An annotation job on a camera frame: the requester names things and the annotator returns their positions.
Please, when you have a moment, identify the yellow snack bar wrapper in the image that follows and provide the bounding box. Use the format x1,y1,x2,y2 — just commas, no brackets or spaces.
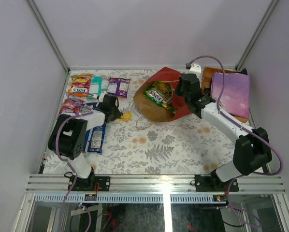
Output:
117,112,132,122

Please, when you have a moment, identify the purple chocolate bar wrapper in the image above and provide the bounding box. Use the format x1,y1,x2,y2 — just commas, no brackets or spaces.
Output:
107,78,130,98

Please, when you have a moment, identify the teal snack packet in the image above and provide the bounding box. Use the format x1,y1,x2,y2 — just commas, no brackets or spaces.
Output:
87,76,110,99

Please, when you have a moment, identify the green Fox's candy bag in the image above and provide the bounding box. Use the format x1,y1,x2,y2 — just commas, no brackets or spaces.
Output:
143,81,176,114

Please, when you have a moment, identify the orange Fox's candy bag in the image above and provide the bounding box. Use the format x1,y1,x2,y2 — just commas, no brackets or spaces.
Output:
68,74,92,97

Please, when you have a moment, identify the purple Fox's candy bag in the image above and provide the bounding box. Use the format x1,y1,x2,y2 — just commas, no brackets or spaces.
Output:
58,98,84,117

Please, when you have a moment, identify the blue Doritos chip bag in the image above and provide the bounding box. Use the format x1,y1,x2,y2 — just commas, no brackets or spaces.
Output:
83,102,108,155

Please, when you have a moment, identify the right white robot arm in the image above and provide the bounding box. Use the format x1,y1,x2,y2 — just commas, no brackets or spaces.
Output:
175,73,272,191

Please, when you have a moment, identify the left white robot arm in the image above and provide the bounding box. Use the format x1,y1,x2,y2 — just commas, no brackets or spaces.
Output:
47,93,122,191

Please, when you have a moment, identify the purple Frozen bag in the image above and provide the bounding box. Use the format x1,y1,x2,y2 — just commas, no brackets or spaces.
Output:
211,72,250,118

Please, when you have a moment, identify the wooden tray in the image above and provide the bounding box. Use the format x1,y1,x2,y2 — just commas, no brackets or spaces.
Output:
201,67,248,123

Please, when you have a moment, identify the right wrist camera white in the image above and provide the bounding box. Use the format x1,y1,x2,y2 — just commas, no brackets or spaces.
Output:
186,62,202,73

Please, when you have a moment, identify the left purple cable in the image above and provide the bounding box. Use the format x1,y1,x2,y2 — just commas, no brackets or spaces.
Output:
55,95,97,201

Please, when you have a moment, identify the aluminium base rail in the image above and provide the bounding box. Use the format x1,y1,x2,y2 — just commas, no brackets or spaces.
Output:
26,174,286,195

